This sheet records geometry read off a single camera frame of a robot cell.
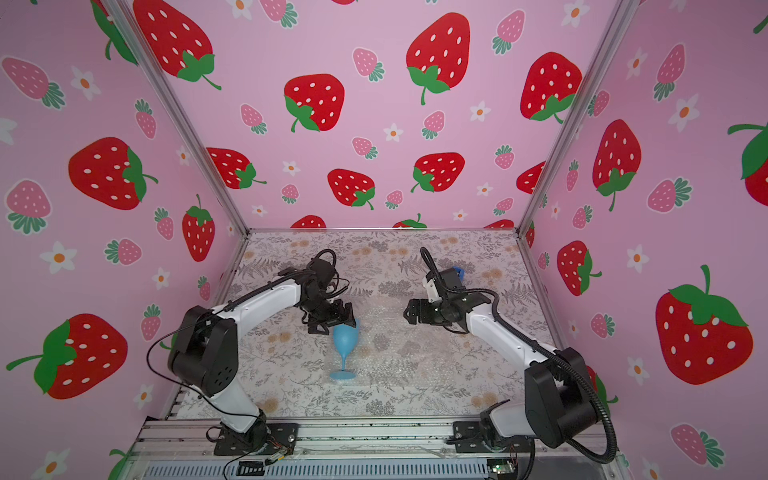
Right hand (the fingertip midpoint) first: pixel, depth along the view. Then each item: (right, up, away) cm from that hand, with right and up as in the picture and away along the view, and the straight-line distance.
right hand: (411, 316), depth 85 cm
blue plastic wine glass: (-19, -7, +1) cm, 20 cm away
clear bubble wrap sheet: (-7, -11, +4) cm, 14 cm away
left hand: (-19, -3, +2) cm, 20 cm away
